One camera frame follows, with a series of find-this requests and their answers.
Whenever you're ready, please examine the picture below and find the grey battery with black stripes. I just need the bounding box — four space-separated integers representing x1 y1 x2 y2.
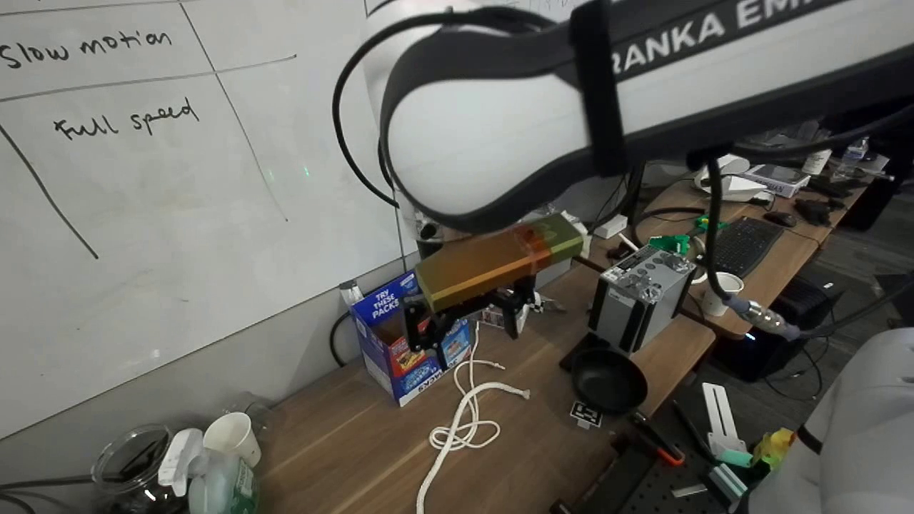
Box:
585 245 701 356

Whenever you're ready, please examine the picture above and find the black frying pan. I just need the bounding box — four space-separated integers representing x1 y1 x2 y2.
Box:
561 330 651 420

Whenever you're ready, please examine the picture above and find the white whiteboard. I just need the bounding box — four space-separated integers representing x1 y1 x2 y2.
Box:
0 0 424 442

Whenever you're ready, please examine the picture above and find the black clamp with orange handle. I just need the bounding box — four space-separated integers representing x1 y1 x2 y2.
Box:
626 410 689 472

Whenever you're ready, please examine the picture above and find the black wall cable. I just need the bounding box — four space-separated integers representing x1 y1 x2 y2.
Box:
326 309 362 369

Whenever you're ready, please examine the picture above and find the white tube lamp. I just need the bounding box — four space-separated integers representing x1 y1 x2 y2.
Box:
701 380 751 459

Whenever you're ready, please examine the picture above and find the black perforated board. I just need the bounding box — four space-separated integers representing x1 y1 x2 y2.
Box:
551 416 766 514

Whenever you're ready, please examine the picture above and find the black keyboard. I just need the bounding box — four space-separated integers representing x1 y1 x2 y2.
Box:
708 216 789 280

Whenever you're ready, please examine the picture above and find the white power adapter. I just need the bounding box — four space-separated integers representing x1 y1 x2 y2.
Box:
591 212 631 243

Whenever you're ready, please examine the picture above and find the black white fiducial tag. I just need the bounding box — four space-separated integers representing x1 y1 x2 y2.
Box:
568 396 608 433

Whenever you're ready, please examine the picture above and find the yellow green plastic item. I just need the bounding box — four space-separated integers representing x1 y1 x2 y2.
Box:
751 426 801 475

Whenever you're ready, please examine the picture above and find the white paper cup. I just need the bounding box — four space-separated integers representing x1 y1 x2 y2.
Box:
199 408 264 467

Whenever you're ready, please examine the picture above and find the green electronic board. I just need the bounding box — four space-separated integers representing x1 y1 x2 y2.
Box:
649 213 713 256

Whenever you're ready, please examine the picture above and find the teal plastic part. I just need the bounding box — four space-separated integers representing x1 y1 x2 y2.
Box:
708 445 756 502

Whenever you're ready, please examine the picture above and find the clear plastic bottle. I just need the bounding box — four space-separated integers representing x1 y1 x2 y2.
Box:
839 138 871 179

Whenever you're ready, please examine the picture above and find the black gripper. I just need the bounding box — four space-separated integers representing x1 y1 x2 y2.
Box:
402 269 539 353

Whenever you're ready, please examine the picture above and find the thin white rope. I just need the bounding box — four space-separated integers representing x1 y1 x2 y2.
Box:
426 326 509 456

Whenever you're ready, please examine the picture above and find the white mug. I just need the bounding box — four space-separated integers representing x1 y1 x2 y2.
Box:
696 269 748 323

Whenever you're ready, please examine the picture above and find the thick white rope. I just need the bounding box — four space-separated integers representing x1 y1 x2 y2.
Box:
412 380 533 514

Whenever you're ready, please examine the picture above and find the blue printed cardboard box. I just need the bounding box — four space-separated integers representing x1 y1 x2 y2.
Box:
348 269 479 410

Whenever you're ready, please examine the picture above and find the gold green wrist camera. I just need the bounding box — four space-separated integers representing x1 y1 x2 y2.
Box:
414 212 588 315

